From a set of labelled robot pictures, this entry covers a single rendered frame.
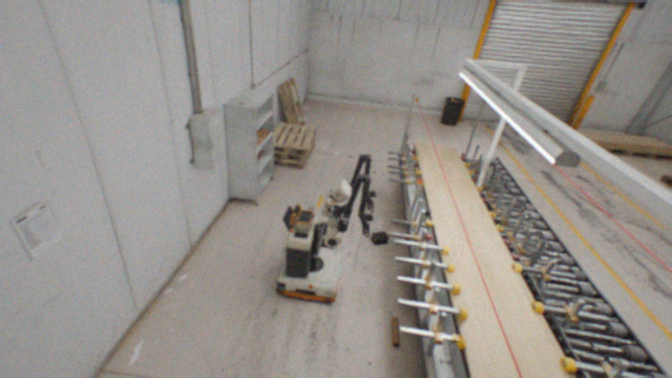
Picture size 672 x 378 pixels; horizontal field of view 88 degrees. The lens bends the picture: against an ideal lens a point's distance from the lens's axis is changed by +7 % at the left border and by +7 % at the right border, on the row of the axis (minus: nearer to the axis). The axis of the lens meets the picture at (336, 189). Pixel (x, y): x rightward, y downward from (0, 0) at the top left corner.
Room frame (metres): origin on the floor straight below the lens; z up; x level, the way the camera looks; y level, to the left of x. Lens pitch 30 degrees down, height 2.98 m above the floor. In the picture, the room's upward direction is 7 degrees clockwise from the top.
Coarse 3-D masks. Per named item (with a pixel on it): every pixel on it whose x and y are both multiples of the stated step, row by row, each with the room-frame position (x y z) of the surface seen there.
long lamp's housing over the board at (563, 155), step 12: (468, 72) 3.79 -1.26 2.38; (480, 84) 3.26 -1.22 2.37; (492, 96) 2.85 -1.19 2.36; (504, 108) 2.52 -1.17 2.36; (516, 108) 2.46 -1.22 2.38; (516, 120) 2.26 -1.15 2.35; (528, 120) 2.18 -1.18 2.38; (528, 132) 2.04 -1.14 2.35; (540, 132) 1.95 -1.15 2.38; (540, 144) 1.85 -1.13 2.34; (552, 144) 1.77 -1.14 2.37; (564, 144) 1.77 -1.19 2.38; (552, 156) 1.70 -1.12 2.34; (564, 156) 1.66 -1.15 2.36; (576, 156) 1.66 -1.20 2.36
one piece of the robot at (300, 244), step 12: (312, 228) 2.82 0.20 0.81; (288, 240) 2.61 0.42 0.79; (300, 240) 2.61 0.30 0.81; (312, 240) 2.74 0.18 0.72; (288, 252) 2.60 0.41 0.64; (300, 252) 2.60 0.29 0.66; (312, 252) 2.79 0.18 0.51; (288, 264) 2.60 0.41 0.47; (300, 264) 2.59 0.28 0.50; (312, 264) 2.79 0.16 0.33; (300, 276) 2.59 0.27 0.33
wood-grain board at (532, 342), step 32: (448, 160) 4.84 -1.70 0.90; (448, 192) 3.80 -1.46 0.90; (448, 224) 3.07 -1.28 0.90; (480, 224) 3.14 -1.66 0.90; (448, 256) 2.52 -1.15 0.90; (480, 256) 2.58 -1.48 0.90; (480, 288) 2.15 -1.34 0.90; (512, 288) 2.20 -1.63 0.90; (480, 320) 1.81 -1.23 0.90; (512, 320) 1.85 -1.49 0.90; (544, 320) 1.89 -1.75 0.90; (480, 352) 1.53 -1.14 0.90; (544, 352) 1.61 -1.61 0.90
